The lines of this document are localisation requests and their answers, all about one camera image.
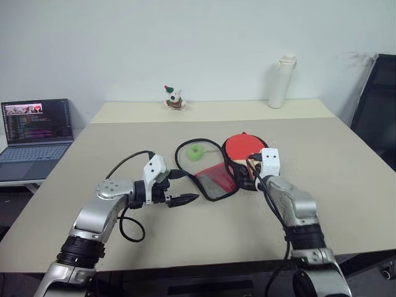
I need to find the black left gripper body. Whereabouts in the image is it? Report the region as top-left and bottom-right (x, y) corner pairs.
(150, 172), (173, 208)

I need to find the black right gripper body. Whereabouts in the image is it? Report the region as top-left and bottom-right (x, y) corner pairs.
(244, 156), (263, 191)

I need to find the red table tennis paddle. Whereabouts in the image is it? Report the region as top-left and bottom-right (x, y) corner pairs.
(223, 132), (264, 178)

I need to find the black red mesh paddle case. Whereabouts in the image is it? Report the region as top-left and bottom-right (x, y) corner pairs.
(174, 132), (270, 202)

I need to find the green tape roll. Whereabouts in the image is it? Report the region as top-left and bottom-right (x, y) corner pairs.
(184, 145), (222, 162)

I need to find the white dog plush toy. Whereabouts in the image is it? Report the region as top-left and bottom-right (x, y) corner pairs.
(163, 84), (187, 112)

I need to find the white tall water bottle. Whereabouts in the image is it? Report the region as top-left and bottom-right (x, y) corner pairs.
(267, 54), (299, 110)

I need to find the grey open laptop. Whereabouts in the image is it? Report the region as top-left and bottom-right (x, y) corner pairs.
(0, 98), (75, 183)

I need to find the black office chair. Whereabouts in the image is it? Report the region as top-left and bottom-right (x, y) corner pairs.
(348, 53), (396, 171)

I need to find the white side table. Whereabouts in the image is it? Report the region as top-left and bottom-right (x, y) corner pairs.
(0, 180), (45, 195)

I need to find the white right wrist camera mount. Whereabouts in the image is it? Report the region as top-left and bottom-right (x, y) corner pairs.
(258, 148), (281, 177)

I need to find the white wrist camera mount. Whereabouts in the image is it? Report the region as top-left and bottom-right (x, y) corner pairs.
(142, 153), (168, 187)
(258, 148), (281, 177)

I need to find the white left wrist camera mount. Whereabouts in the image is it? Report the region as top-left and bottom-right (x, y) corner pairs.
(142, 153), (168, 187)

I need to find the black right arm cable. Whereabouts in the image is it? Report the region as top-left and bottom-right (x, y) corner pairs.
(246, 153), (298, 291)

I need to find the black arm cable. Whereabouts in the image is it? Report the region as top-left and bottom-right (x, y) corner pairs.
(105, 150), (155, 243)
(246, 153), (298, 291)

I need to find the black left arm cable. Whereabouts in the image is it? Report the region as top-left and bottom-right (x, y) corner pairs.
(105, 150), (155, 243)

